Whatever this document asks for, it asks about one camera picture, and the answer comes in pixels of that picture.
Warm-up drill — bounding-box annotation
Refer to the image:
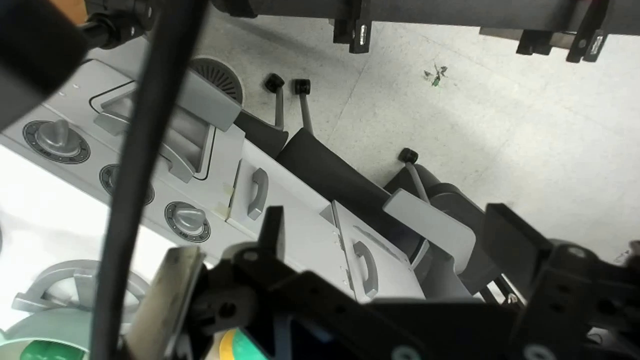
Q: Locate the wide white cabinet door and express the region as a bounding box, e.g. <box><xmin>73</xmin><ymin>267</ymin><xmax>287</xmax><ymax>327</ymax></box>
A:
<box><xmin>225</xmin><ymin>132</ymin><xmax>337</xmax><ymax>258</ymax></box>

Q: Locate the narrow white cabinet door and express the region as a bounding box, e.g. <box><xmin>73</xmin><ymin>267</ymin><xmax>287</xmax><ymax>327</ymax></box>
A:
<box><xmin>328</xmin><ymin>198</ymin><xmax>428</xmax><ymax>306</ymax></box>

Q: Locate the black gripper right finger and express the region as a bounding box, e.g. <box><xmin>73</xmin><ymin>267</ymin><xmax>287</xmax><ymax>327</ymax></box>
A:
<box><xmin>480</xmin><ymin>202</ymin><xmax>640</xmax><ymax>360</ymax></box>

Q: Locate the dark ribbed round disc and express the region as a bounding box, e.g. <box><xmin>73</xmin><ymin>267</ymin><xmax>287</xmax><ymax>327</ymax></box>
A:
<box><xmin>188</xmin><ymin>54</ymin><xmax>247</xmax><ymax>107</ymax></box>

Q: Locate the toy oven door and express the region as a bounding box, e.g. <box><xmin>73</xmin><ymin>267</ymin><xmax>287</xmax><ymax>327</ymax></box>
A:
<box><xmin>87</xmin><ymin>62</ymin><xmax>244</xmax><ymax>187</ymax></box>

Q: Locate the grey toy stove burner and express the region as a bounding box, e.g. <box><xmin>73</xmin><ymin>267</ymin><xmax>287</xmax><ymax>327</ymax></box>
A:
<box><xmin>11</xmin><ymin>258</ymin><xmax>153</xmax><ymax>325</ymax></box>

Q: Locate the white toy kitchen unit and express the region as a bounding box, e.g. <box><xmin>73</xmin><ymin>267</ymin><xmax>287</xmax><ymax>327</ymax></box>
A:
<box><xmin>0</xmin><ymin>37</ymin><xmax>432</xmax><ymax>360</ymax></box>

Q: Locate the yellow plushie ball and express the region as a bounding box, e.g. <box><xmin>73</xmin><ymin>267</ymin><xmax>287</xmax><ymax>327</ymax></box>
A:
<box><xmin>214</xmin><ymin>328</ymin><xmax>241</xmax><ymax>360</ymax></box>

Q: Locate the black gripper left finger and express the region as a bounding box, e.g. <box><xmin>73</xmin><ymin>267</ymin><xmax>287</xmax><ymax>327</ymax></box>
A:
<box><xmin>126</xmin><ymin>207</ymin><xmax>376</xmax><ymax>360</ymax></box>

